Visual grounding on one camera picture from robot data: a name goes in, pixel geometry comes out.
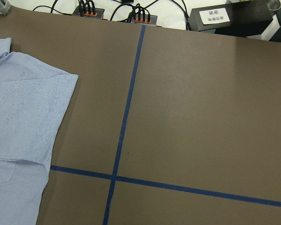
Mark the orange black usb hub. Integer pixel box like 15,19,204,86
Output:
126,4,158,26
72,0,105,19

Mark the light blue striped shirt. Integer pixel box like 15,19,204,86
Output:
0,38,78,225

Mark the black box white label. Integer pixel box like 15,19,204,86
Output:
188,0,273,37

